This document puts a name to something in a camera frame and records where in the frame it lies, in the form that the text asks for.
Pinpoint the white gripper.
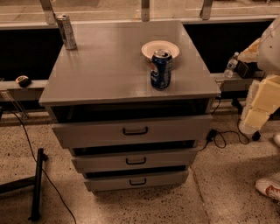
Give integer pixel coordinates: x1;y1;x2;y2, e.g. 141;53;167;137
238;75;280;134

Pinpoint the grey top drawer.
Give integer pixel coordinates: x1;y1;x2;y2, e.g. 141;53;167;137
52;115;213;149

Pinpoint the grey drawer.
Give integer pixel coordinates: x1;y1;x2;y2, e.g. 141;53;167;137
72;148;198;173
52;115;213;149
84;171;188;192

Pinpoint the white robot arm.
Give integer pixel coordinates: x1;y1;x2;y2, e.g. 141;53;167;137
238;17;280;134

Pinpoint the grey middle drawer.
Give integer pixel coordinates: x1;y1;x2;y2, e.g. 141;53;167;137
72;148;198;173

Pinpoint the grey drawer cabinet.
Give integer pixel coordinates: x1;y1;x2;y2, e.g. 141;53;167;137
39;21;221;182

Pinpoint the grey bottom drawer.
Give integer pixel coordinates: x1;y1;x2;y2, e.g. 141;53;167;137
84;171;188;192

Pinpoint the white shoe tip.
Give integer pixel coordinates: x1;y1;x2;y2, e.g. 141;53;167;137
273;133;280;147

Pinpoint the small black box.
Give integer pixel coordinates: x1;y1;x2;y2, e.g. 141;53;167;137
237;61;257;79

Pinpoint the clear water bottle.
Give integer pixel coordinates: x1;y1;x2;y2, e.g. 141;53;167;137
224;52;239;78

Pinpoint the white red sneaker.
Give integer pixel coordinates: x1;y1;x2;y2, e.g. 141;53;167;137
255;178;280;202

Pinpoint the blue pepsi can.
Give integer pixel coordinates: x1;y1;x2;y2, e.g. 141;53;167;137
150;49;172;89

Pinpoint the white paper bowl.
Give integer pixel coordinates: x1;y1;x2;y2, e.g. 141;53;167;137
141;40;180;60

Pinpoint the silver tall can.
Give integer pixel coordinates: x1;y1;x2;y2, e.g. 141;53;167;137
56;14;76;50

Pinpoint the black metal stand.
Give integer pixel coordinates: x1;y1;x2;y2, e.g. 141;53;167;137
0;147;49;222

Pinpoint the black round tape measure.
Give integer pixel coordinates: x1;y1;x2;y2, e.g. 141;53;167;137
16;75;32;88

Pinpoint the black power adapter cable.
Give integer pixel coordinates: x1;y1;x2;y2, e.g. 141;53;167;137
199;99;262;151

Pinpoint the black floor cable left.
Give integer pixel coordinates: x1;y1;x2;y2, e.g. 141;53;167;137
0;106;77;224

